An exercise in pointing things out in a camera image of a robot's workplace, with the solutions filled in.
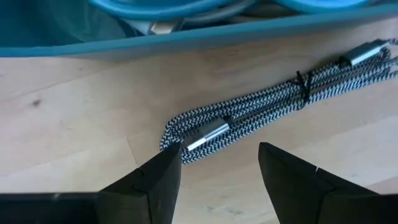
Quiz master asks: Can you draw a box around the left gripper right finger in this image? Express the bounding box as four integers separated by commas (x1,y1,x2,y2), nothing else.
258,142,398,224

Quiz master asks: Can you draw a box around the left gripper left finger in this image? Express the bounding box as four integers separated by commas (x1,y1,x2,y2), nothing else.
0,143,182,224

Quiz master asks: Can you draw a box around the blue ethernet cable coil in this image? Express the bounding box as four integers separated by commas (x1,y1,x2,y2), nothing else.
273,0,374,14
88,0,249,22

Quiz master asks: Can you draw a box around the teal plastic bin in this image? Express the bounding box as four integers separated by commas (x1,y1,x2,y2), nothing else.
0,0,398,62

